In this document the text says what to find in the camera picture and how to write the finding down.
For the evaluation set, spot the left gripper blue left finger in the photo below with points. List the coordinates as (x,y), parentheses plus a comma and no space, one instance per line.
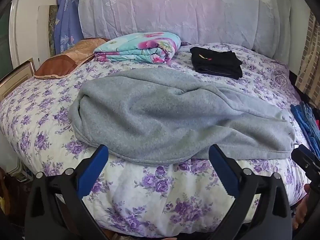
(55,209)

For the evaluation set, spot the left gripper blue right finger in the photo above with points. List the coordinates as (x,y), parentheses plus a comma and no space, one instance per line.
(260,209)

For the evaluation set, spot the grey fleece pants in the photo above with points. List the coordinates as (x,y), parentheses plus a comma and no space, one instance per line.
(159,116)

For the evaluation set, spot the person's right hand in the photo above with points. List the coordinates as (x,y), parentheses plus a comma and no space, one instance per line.
(301,209)

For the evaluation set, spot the blue clothes pile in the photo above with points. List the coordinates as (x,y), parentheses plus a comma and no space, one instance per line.
(307,122)

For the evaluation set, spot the purple floral bed quilt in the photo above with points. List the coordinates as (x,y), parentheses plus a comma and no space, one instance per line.
(143,200)

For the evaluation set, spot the beige checked curtain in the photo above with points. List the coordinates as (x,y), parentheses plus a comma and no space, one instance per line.
(308,77)

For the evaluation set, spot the folded black pants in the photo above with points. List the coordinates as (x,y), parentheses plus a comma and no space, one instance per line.
(206,61)

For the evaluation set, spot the brown orange pillow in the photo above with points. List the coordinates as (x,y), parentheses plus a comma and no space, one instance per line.
(64,64)

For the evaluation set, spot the folded floral turquoise blanket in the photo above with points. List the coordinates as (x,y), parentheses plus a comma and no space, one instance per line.
(153,48)

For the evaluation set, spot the gold picture frame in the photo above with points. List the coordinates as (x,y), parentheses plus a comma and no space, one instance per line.
(16,77)

